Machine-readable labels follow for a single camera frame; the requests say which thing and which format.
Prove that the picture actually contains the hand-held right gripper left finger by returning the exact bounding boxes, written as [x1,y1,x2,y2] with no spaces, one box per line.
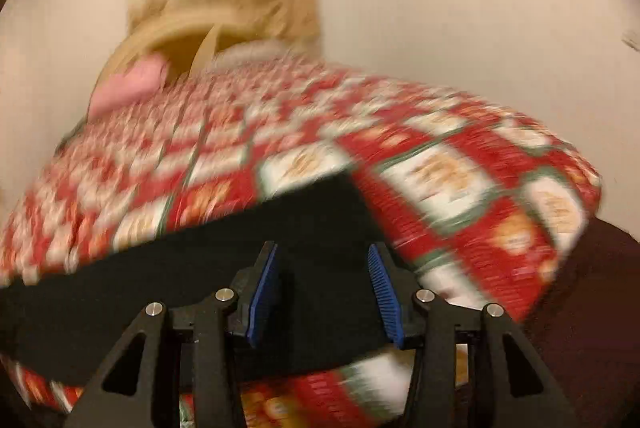
[64,242,281,428]

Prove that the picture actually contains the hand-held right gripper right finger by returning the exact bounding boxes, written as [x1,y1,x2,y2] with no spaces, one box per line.
[367,242,577,428]

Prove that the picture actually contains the black pants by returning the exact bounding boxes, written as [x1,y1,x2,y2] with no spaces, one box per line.
[0,170,426,390]

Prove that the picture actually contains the red printed blanket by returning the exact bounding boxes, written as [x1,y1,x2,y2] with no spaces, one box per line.
[0,58,603,428]

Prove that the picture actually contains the striped pillow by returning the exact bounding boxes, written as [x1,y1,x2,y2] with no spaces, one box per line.
[215,38,321,66]

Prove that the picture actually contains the pink pillow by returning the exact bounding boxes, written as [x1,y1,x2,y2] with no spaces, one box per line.
[90,54,169,119]

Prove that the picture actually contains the cream wooden headboard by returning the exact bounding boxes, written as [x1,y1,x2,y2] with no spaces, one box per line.
[89,10,261,119]

